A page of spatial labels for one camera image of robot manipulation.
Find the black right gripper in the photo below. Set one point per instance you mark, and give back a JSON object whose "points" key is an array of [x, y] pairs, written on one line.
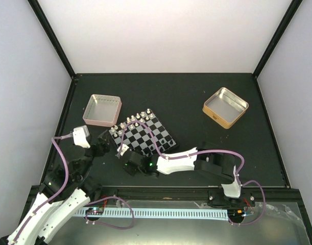
{"points": [[131, 171]]}

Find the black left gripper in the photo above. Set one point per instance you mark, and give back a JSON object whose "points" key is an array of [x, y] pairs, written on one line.
{"points": [[100, 151]]}

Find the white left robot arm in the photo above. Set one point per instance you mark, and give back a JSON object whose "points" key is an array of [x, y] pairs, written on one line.
{"points": [[63, 192]]}

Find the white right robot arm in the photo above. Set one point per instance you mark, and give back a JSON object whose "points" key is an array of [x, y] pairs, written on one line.
{"points": [[223, 165]]}

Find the black and white chessboard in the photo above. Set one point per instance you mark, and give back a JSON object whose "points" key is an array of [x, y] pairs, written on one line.
{"points": [[144, 133]]}

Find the pink metal tin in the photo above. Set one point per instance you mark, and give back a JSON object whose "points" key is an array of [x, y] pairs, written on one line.
{"points": [[102, 110]]}

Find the gold metal tin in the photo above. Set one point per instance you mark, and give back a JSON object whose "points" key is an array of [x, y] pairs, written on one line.
{"points": [[225, 107]]}

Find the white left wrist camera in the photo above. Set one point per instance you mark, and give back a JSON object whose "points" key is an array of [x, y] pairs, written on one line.
{"points": [[80, 136]]}

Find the white slotted cable duct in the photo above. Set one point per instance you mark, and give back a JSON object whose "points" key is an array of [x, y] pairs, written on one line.
{"points": [[161, 213]]}

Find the black frame post left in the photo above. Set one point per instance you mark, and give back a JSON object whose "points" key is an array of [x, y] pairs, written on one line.
{"points": [[38, 11]]}

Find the black frame post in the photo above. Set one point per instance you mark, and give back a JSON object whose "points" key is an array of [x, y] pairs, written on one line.
{"points": [[283, 25], [38, 11]]}

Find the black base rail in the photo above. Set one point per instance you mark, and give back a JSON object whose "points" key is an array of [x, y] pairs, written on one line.
{"points": [[213, 196]]}

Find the black frame post right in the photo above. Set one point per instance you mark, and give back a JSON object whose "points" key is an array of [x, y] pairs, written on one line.
{"points": [[283, 25]]}

